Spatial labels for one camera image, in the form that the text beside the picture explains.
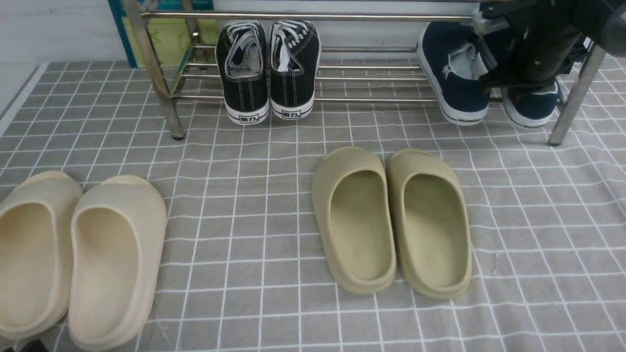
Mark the grey checked tablecloth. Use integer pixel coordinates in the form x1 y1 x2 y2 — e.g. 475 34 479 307
1 57 625 352

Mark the navy slip-on shoe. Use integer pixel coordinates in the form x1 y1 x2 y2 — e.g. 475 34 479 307
502 81 560 129
416 22 490 126

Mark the teal and yellow book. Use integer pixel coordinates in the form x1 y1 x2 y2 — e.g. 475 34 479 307
108 0 219 67

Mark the right olive foam slipper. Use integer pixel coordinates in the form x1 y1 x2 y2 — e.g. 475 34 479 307
386 149 472 299

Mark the right beige foam slipper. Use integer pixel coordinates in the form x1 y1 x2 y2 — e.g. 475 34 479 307
67 175 168 352

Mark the stainless steel shoe rack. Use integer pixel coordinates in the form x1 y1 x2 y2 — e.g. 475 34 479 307
123 0 608 146

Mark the beige foam slipper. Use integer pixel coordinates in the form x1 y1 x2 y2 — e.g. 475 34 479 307
0 170 83 339
67 175 168 352

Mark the olive foam slipper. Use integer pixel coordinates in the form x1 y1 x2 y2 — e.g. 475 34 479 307
386 149 472 299
311 147 397 294

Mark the black canvas sneaker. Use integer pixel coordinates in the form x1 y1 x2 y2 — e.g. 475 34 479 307
269 20 322 120
215 20 270 126

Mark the left beige foam slipper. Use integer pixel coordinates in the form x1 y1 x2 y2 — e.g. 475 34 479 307
0 170 83 339

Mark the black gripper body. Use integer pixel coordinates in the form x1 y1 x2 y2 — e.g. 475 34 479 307
472 0 587 93

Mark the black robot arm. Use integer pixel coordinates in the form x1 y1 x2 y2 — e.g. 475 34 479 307
472 0 626 90

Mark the left olive foam slipper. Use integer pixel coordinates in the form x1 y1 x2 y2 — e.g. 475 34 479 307
311 147 397 294

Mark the right black canvas sneaker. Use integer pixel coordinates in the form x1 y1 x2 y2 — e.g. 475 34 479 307
269 20 322 120

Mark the left black canvas sneaker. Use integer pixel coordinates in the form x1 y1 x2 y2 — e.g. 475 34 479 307
215 20 270 126

